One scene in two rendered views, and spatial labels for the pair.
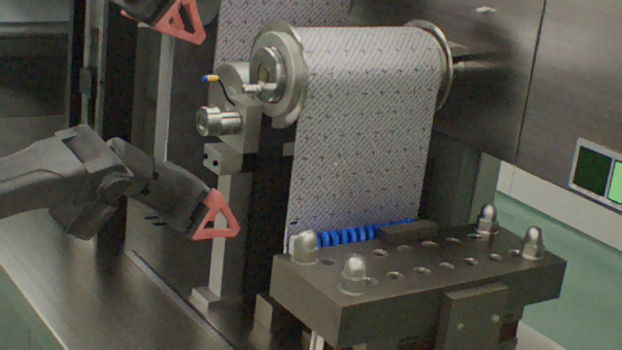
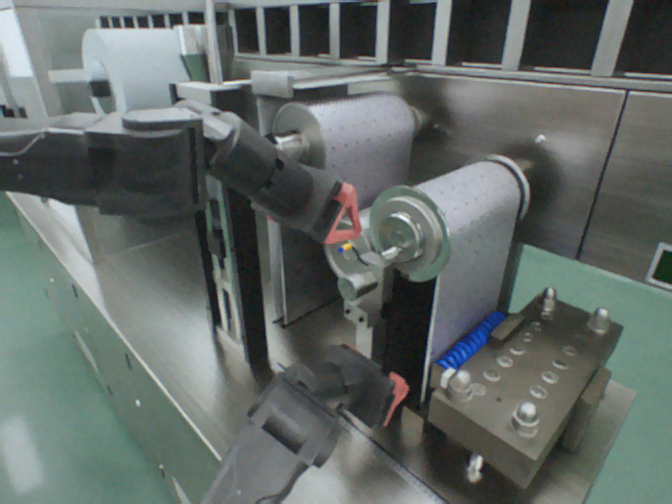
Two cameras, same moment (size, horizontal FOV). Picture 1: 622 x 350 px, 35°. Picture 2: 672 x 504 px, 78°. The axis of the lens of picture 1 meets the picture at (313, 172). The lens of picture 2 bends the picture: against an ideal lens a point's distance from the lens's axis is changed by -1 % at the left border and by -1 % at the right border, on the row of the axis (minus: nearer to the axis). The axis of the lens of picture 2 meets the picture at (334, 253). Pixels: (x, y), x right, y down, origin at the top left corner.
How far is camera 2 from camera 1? 81 cm
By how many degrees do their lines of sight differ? 12
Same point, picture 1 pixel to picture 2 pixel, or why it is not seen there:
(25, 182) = not seen: outside the picture
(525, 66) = (590, 183)
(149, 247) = (288, 355)
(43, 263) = (215, 402)
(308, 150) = (444, 296)
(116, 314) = not seen: hidden behind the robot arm
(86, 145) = (290, 417)
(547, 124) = (618, 230)
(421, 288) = (568, 403)
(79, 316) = not seen: hidden behind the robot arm
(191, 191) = (377, 386)
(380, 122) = (485, 252)
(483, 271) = (588, 361)
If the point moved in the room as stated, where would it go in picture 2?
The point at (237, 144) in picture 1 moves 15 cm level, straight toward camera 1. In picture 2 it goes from (374, 297) to (411, 361)
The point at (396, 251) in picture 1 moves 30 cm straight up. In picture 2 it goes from (512, 354) to (556, 186)
